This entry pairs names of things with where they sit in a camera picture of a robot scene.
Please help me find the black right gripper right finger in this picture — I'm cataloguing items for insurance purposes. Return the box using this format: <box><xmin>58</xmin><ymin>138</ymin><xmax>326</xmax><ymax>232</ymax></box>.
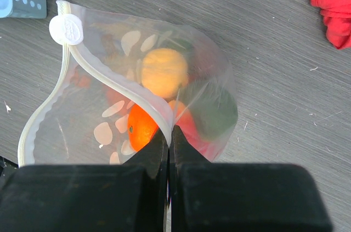
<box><xmin>169</xmin><ymin>126</ymin><xmax>210</xmax><ymax>166</ymax></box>

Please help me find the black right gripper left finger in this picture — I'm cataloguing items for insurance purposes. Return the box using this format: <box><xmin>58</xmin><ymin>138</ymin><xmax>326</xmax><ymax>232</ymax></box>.
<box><xmin>123</xmin><ymin>129</ymin><xmax>168</xmax><ymax>179</ymax></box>

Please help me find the green orange fruit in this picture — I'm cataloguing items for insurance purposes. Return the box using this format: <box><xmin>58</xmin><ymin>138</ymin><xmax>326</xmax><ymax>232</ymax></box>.
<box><xmin>179</xmin><ymin>81</ymin><xmax>238</xmax><ymax>142</ymax></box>

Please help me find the clear dotted zip bag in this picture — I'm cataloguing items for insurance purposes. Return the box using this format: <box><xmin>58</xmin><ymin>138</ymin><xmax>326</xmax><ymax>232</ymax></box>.
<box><xmin>18</xmin><ymin>0</ymin><xmax>235</xmax><ymax>166</ymax></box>

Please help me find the yellow lemon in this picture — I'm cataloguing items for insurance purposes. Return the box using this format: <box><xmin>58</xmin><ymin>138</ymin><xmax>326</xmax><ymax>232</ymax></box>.
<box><xmin>141</xmin><ymin>48</ymin><xmax>188</xmax><ymax>99</ymax></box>

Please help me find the red cloth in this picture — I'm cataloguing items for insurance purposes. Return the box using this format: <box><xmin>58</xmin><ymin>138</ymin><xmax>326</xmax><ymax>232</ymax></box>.
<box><xmin>310</xmin><ymin>0</ymin><xmax>350</xmax><ymax>50</ymax></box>

